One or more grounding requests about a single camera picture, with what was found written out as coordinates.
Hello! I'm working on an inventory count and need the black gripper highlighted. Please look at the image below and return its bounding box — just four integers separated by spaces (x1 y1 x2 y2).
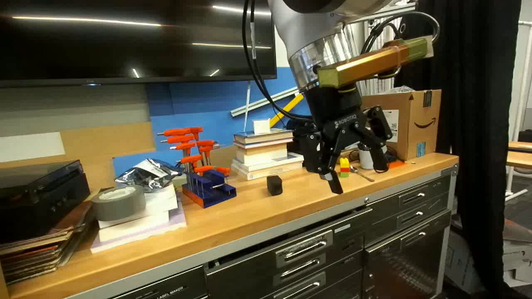
301 81 397 196

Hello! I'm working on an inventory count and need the white pen cup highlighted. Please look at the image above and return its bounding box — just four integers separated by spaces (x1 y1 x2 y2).
357 144 377 171

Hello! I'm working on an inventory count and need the metal spoon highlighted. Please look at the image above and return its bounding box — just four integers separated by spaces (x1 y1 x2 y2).
351 168 377 182

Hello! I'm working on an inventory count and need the brown Amazon cardboard box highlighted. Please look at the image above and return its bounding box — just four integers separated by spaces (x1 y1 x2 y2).
362 88 444 163

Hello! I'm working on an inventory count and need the yellow spirit level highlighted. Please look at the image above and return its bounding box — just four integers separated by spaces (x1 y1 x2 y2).
267 89 306 129

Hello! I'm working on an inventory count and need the stack of books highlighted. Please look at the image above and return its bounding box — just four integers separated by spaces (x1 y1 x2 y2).
229 128 306 181

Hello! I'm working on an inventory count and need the small black cube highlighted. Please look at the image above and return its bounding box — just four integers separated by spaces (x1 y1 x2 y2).
266 174 284 196

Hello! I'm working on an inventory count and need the small white box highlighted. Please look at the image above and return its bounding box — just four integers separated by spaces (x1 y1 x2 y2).
252 118 272 136

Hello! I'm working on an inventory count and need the aluminium square ruler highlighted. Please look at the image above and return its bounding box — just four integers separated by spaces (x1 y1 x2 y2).
229 81 304 119

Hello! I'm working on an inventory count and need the black curtain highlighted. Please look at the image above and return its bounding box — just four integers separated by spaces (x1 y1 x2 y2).
395 0 522 299

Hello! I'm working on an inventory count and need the blue hex key stand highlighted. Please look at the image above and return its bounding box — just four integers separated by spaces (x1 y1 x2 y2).
181 169 237 209

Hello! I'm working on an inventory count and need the wooden side table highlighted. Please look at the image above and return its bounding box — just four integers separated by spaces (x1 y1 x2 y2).
505 139 532 202

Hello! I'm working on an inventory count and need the white paper stack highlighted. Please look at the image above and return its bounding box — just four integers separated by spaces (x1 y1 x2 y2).
143 184 179 219

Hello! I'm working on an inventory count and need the crumpled silver foil bag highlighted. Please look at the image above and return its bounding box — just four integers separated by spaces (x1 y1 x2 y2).
113 158 188 192

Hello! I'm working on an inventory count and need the black flat screen monitor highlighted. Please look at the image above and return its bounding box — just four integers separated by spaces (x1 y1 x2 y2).
0 0 279 89

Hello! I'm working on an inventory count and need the brown cardboard sheet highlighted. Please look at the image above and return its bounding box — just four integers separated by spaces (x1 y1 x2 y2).
61 121 156 191

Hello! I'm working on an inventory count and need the black hard case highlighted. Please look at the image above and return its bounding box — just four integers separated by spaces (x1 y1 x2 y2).
0 159 91 246

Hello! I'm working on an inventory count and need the white paper sheet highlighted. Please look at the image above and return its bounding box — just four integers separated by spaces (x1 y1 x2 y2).
0 131 66 164

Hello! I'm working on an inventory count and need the stack of dark boards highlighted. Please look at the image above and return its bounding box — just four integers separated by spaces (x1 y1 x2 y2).
0 201 96 287

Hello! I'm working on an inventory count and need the gold wrist camera bar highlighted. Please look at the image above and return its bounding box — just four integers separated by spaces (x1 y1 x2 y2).
316 35 437 89

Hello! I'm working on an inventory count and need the red T-handle hex key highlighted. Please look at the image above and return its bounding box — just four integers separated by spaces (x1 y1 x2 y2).
164 134 196 148
196 138 219 163
173 143 198 159
193 164 232 179
179 154 204 172
186 124 204 146
156 128 193 146

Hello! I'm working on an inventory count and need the blue foam wall board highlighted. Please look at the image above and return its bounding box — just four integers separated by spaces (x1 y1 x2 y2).
111 65 312 177

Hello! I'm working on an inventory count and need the grey duct tape roll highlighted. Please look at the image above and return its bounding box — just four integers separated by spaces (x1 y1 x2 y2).
90 184 148 222

